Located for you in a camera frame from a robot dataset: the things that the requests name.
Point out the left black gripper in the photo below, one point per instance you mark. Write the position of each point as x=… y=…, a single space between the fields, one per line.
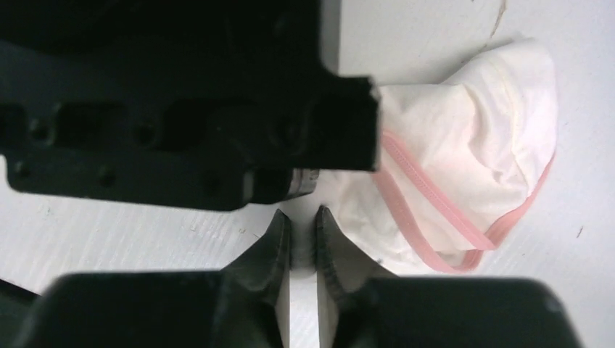
x=208 y=105

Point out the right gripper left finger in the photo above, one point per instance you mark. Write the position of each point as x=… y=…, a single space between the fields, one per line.
x=244 y=304

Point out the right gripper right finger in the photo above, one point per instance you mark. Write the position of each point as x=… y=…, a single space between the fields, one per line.
x=361 y=304

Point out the white underwear pink trim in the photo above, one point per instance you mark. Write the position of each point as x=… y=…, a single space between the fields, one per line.
x=461 y=163

